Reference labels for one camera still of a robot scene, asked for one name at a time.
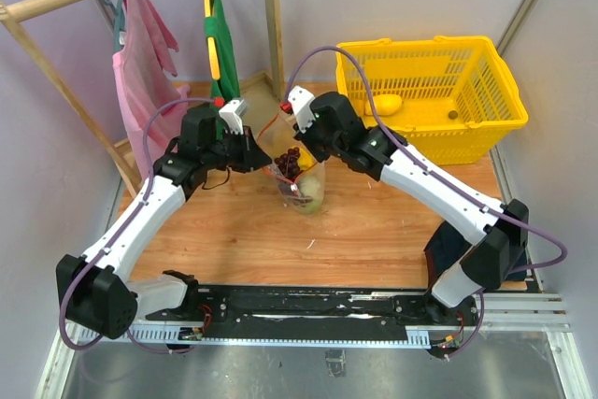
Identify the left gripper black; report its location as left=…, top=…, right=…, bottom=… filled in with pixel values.
left=203, top=125, right=273, bottom=174

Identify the yellow bell pepper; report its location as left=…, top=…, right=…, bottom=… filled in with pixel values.
left=297, top=149, right=317, bottom=171

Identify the dark red grapes bunch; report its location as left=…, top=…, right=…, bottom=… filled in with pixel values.
left=275, top=147, right=302, bottom=181

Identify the clear zip top bag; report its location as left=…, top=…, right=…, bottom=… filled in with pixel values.
left=257, top=111, right=325, bottom=215

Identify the green cabbage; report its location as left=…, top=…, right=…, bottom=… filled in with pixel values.
left=289, top=175, right=324, bottom=215

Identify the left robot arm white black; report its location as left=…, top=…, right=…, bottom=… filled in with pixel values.
left=56, top=98, right=271, bottom=349

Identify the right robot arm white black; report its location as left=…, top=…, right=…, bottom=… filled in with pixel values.
left=289, top=86, right=529, bottom=324

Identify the yellow mango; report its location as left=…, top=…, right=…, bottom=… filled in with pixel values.
left=364, top=93, right=403, bottom=117

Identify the green shirt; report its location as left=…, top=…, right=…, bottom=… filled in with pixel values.
left=204, top=0, right=242, bottom=104

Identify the yellow plastic basket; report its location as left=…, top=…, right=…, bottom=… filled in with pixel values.
left=335, top=36, right=529, bottom=165

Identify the pink shirt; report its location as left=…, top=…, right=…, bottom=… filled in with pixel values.
left=112, top=0, right=190, bottom=178

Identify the dark navy cloth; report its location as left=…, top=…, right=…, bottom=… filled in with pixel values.
left=422, top=220, right=529, bottom=288

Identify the yellow hanger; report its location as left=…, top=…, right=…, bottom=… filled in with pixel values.
left=204, top=0, right=221, bottom=80

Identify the teal hanger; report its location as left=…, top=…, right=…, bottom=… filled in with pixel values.
left=99, top=0, right=126, bottom=53

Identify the wooden clothes rack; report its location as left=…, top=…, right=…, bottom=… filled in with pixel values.
left=1, top=0, right=270, bottom=194

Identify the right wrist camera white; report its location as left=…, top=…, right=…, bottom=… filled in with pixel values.
left=281, top=86, right=315, bottom=133

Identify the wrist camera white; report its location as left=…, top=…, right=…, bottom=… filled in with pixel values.
left=218, top=98, right=249, bottom=135
left=281, top=86, right=315, bottom=133

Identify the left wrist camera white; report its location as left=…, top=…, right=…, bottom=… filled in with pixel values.
left=218, top=98, right=249, bottom=135

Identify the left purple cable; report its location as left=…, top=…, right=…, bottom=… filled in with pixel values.
left=59, top=97, right=221, bottom=356

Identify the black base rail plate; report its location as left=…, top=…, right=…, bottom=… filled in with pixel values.
left=146, top=284, right=478, bottom=345

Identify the aluminium frame rail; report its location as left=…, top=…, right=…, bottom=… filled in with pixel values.
left=37, top=292, right=593, bottom=398

